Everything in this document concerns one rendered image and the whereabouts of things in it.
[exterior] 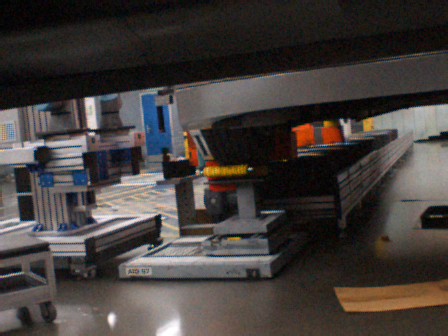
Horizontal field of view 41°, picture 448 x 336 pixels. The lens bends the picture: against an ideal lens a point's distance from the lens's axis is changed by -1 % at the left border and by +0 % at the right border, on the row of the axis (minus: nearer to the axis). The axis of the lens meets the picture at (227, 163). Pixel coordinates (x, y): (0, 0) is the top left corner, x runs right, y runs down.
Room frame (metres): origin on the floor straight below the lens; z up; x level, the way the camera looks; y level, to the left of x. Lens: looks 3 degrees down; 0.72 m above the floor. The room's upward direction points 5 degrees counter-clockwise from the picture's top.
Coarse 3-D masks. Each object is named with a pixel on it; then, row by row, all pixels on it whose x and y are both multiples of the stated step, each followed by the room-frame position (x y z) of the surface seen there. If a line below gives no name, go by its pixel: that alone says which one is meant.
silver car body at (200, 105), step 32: (352, 64) 2.01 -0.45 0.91; (384, 64) 1.98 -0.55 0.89; (416, 64) 1.94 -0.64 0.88; (192, 96) 2.30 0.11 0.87; (224, 96) 2.22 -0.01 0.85; (256, 96) 2.16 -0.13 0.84; (288, 96) 2.11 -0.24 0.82; (320, 96) 2.07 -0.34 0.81; (352, 96) 2.04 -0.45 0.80; (384, 96) 3.64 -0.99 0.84; (416, 96) 3.59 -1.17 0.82; (192, 128) 2.43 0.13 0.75
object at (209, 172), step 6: (210, 168) 3.23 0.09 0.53; (216, 168) 3.22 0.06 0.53; (222, 168) 3.21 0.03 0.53; (228, 168) 3.20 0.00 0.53; (234, 168) 3.18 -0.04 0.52; (240, 168) 3.17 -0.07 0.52; (246, 168) 3.16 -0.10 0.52; (252, 168) 3.18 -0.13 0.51; (204, 174) 3.24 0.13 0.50; (210, 174) 3.23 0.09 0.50; (216, 174) 3.22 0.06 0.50; (222, 174) 3.21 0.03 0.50; (228, 174) 3.20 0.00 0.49; (234, 174) 3.19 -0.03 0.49; (240, 174) 3.18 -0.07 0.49; (246, 174) 3.17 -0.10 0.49
